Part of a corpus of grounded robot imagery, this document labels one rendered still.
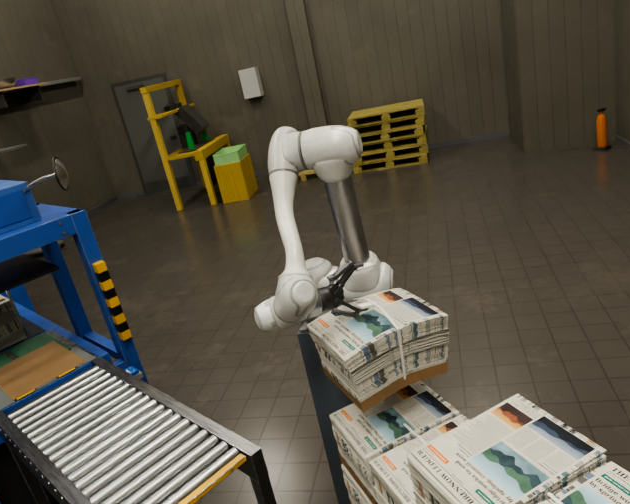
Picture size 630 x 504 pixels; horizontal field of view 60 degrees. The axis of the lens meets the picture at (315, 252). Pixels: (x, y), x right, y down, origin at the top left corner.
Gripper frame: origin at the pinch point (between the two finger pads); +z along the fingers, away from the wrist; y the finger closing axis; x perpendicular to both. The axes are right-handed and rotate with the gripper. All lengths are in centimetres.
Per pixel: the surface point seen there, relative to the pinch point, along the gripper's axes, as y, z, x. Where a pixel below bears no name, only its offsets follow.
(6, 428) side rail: 63, -134, -100
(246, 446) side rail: 55, -49, -15
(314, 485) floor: 132, -8, -65
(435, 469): 24, -20, 59
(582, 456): 22, 9, 77
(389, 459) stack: 48, -14, 25
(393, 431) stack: 48, -6, 15
